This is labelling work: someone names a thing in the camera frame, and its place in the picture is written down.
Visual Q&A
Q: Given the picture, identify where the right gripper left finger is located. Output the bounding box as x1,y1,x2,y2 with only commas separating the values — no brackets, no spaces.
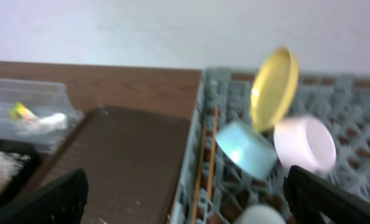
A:
0,168,88,224

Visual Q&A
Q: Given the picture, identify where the pink white bowl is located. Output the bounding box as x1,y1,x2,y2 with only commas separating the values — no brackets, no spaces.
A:
273,115,336,173

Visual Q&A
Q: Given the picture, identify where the green orange snack wrapper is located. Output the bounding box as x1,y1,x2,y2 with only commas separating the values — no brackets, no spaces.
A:
8,102,37,122

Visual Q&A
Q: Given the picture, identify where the white cup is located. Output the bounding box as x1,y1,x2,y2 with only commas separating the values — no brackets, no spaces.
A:
233,204,286,224

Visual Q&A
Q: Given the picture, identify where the light blue bowl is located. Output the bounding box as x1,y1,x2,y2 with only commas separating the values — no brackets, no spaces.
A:
216,121,277,180

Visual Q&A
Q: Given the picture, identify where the grey plastic dishwasher rack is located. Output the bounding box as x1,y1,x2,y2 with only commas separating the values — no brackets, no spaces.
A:
169,68,370,223

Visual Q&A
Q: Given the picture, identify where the white tissue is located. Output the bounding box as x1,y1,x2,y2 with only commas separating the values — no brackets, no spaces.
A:
32,113,68,131

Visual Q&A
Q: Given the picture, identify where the black tray with rice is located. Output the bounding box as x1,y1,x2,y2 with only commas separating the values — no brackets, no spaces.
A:
0,139,42,207

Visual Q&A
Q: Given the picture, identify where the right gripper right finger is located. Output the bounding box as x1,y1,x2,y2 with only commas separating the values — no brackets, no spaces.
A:
284,166,370,224

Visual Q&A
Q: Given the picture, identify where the wooden chopstick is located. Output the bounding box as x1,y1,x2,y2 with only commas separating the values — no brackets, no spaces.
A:
207,106,220,200
190,122,207,224

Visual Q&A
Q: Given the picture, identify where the clear plastic bin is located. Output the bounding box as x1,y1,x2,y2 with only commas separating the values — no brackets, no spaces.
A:
0,78,83,154

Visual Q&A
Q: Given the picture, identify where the yellow round plate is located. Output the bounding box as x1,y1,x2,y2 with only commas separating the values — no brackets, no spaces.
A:
249,47,300,132

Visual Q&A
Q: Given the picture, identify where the dark brown serving tray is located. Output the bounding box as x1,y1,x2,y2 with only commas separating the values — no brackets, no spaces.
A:
20,106,190,224

